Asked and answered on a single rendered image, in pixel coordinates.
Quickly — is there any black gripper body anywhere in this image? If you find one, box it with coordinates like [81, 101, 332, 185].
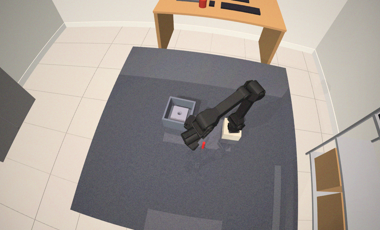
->
[188, 138, 201, 150]

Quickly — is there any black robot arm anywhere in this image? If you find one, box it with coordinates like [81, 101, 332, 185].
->
[181, 80, 266, 146]

